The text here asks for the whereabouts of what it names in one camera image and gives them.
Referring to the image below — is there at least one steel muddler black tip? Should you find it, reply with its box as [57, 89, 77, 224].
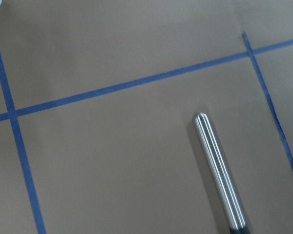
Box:
[193, 113, 250, 234]

